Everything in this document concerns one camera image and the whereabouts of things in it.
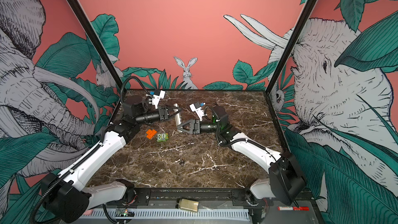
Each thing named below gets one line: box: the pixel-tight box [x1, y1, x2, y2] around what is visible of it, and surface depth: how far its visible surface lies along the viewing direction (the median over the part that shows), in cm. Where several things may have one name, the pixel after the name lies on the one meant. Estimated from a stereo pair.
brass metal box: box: [179, 198, 200, 213], surface depth 70 cm
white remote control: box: [173, 103, 182, 126], surface depth 67 cm
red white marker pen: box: [277, 206, 310, 212], surface depth 73 cm
